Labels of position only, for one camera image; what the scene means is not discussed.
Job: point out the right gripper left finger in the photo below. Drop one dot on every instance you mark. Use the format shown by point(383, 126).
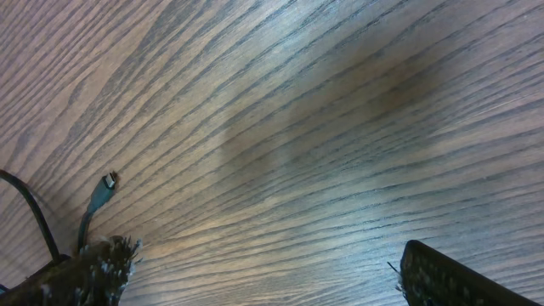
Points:
point(98, 275)

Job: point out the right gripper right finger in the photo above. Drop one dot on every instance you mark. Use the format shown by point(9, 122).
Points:
point(428, 277)

